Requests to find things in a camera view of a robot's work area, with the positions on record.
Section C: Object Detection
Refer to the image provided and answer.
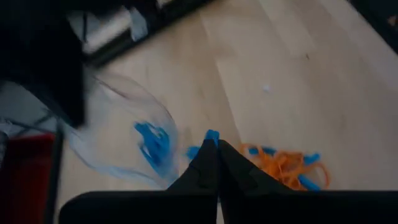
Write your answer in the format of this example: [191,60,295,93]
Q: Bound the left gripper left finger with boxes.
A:
[58,138,220,224]

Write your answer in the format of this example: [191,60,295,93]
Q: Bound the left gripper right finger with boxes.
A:
[217,139,398,224]

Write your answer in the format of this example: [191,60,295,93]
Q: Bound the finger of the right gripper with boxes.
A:
[43,55,87,129]

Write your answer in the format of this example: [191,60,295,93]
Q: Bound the blue rubber bands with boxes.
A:
[248,146,323,191]

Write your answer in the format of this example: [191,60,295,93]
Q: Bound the orange rubber bands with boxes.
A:
[239,142,331,191]

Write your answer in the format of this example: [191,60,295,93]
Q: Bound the clear plastic zip bag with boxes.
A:
[62,70,182,191]

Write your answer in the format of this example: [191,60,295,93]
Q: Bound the red plastic bin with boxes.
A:
[0,133,57,224]

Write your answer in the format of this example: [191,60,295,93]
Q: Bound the silver mounting plate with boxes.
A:
[129,7,149,41]

